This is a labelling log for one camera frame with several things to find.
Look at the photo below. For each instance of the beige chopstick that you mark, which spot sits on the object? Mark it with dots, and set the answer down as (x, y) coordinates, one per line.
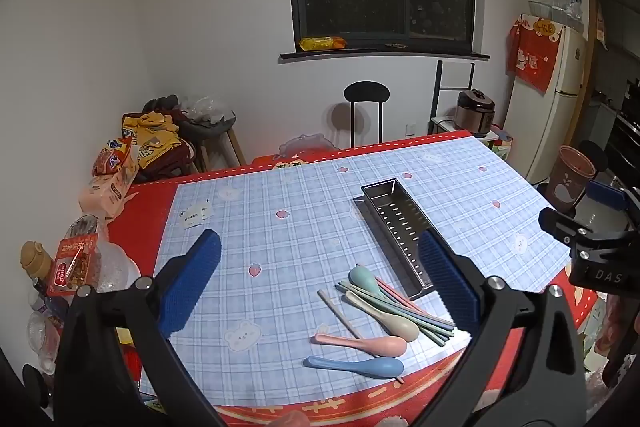
(336, 311)

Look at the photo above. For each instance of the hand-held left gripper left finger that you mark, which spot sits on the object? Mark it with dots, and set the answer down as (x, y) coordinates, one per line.
(192, 287)

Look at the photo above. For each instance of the black stool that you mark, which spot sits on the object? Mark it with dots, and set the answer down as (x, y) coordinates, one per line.
(595, 154)

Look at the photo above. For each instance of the wooden door frame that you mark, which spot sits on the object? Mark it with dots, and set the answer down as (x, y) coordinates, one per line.
(592, 7)

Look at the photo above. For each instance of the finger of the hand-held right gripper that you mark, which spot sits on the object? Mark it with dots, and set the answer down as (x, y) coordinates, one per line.
(555, 222)
(605, 196)

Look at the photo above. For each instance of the brown rice cooker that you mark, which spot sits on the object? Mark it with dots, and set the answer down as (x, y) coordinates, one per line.
(475, 112)

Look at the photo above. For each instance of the beige spoon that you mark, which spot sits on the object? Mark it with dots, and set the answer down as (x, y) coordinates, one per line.
(402, 329)

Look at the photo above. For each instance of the brown trash bin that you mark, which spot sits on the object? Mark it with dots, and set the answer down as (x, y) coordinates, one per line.
(570, 177)

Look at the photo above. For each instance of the stainless steel utensil tray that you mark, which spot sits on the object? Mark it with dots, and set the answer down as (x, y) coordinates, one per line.
(395, 217)

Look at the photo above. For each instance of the grey basin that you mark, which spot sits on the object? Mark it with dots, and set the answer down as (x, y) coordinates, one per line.
(210, 127)

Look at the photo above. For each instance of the blue plaid tablecloth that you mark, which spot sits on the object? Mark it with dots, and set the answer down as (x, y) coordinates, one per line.
(300, 247)

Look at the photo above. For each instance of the blue spoon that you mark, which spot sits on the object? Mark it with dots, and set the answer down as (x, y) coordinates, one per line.
(375, 366)

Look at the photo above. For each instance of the yellow snack packet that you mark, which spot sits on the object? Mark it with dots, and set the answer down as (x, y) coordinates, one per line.
(322, 43)

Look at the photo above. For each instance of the pink spoon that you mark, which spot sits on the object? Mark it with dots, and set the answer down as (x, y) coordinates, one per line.
(380, 345)

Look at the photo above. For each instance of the yellow printed cloth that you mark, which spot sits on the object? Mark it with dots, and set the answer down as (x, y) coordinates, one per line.
(147, 132)

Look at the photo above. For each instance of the clear plastic containers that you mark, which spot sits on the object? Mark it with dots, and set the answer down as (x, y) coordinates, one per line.
(560, 9)

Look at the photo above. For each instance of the clear plastic cover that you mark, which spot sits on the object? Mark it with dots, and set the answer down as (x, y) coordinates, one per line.
(307, 144)

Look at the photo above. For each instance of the white paper slip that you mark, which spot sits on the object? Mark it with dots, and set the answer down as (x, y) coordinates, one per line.
(194, 214)

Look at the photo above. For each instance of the wooden stool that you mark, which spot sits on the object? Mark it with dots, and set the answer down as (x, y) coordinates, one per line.
(235, 147)

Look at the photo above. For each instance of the red snack packet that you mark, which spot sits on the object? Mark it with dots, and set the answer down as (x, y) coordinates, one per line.
(72, 264)

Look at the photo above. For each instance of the green spoon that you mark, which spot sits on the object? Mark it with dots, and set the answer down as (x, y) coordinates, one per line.
(361, 278)

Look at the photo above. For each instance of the clear plastic bottle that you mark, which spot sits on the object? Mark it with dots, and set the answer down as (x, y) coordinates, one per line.
(45, 322)

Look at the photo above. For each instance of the blue chopstick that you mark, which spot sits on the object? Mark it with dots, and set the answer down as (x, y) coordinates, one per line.
(440, 329)

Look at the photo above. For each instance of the red printed cloth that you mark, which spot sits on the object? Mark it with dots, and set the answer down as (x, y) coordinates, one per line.
(530, 57)

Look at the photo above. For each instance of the beige lidded cup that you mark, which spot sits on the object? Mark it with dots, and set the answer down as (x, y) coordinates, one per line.
(36, 259)

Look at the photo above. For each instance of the dark window sill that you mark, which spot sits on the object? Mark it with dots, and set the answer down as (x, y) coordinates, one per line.
(380, 56)

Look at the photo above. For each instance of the black metal rack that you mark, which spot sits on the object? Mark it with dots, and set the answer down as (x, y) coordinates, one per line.
(439, 87)

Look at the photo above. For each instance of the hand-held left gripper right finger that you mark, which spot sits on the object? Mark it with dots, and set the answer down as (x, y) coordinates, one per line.
(447, 282)

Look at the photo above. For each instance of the small dark dish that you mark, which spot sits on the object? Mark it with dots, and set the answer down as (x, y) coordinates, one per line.
(395, 46)

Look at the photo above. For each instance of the cream refrigerator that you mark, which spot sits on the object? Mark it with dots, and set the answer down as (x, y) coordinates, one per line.
(550, 117)

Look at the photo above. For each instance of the black round chair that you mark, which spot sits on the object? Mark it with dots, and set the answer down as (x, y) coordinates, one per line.
(366, 93)

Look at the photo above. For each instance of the clear plastic bags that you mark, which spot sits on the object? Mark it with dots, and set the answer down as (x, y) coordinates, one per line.
(205, 107)

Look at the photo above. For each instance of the green chopstick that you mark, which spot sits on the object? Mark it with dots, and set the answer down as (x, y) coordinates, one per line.
(434, 338)
(365, 294)

